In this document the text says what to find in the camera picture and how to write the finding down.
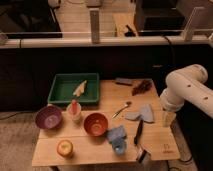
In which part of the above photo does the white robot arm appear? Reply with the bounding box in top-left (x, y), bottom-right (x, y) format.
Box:
top-left (160, 64), bottom-right (213, 127)

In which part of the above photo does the red bowl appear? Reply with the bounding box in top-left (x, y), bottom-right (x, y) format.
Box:
top-left (84, 113), bottom-right (108, 136)

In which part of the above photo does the purple bowl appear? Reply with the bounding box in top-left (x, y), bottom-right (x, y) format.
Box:
top-left (35, 105), bottom-right (62, 130)

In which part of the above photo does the light blue cloth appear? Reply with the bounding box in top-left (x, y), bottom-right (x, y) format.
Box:
top-left (124, 104), bottom-right (155, 123)

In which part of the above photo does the dark grape bunch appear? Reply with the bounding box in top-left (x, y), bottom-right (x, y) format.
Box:
top-left (132, 80), bottom-right (152, 95)

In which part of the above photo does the metal spoon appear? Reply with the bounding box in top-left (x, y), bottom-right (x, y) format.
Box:
top-left (112, 101), bottom-right (132, 118)

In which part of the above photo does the black object on floor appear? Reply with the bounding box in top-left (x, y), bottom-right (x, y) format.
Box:
top-left (124, 25), bottom-right (137, 37)

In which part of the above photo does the yellow banana piece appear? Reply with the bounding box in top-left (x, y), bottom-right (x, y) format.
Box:
top-left (73, 81), bottom-right (87, 97)

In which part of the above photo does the yellow red apple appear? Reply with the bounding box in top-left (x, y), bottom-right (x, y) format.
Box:
top-left (57, 140), bottom-right (73, 158)

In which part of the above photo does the green plastic tray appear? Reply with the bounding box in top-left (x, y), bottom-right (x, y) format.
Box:
top-left (47, 73), bottom-right (100, 106)

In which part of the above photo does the black cable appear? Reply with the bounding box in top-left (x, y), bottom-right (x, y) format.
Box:
top-left (162, 35), bottom-right (177, 68)

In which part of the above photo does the right metal post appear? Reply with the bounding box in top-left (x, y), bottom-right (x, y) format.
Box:
top-left (181, 7), bottom-right (205, 41)

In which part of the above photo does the metal post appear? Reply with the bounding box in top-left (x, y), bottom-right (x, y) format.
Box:
top-left (90, 8), bottom-right (100, 44)
top-left (181, 7), bottom-right (205, 41)

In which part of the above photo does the left metal post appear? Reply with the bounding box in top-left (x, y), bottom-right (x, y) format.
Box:
top-left (90, 8), bottom-right (100, 44)

